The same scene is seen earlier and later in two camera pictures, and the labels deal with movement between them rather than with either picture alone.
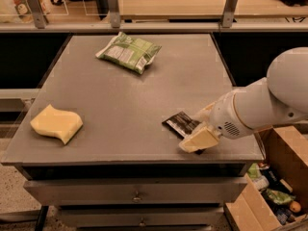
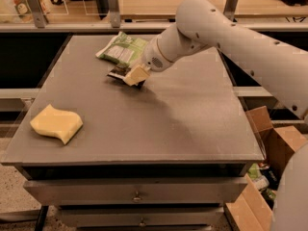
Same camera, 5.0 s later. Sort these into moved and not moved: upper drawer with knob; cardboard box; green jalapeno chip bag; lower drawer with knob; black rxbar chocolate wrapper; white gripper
Moved: black rxbar chocolate wrapper; white gripper
Not moved: upper drawer with knob; lower drawer with knob; green jalapeno chip bag; cardboard box
